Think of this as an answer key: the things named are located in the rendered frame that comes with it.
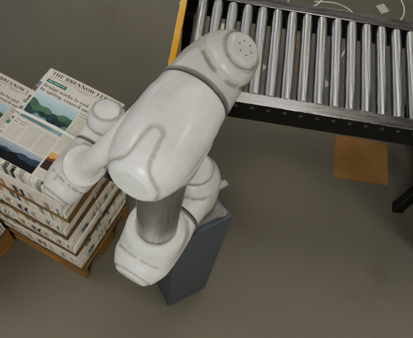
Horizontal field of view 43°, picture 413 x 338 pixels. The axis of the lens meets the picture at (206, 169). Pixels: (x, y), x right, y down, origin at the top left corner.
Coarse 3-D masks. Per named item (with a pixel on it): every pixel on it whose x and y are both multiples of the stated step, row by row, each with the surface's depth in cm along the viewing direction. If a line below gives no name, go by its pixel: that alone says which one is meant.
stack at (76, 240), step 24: (0, 96) 194; (24, 96) 195; (0, 120) 190; (0, 192) 189; (96, 192) 199; (120, 192) 232; (0, 216) 227; (24, 216) 202; (48, 216) 179; (96, 216) 214; (120, 216) 251; (24, 240) 254; (72, 240) 200; (96, 240) 234
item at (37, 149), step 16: (0, 128) 163; (16, 128) 163; (32, 128) 164; (0, 144) 160; (16, 144) 161; (32, 144) 161; (48, 144) 162; (0, 160) 158; (16, 160) 159; (32, 160) 159; (48, 160) 159; (0, 176) 167; (16, 176) 159; (32, 176) 157; (32, 192) 163; (48, 208) 170; (64, 208) 164
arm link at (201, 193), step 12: (204, 168) 140; (216, 168) 142; (192, 180) 138; (204, 180) 139; (216, 180) 142; (192, 192) 138; (204, 192) 140; (216, 192) 144; (192, 204) 140; (204, 204) 142; (192, 216) 141
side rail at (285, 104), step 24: (240, 96) 206; (264, 96) 207; (264, 120) 215; (288, 120) 212; (312, 120) 210; (336, 120) 208; (360, 120) 206; (384, 120) 207; (408, 120) 208; (408, 144) 217
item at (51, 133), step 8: (24, 104) 167; (16, 112) 166; (32, 112) 166; (40, 112) 166; (24, 120) 165; (32, 120) 165; (48, 120) 166; (56, 120) 166; (40, 128) 164; (48, 128) 164; (64, 128) 165; (56, 136) 163; (64, 136) 164; (64, 144) 162
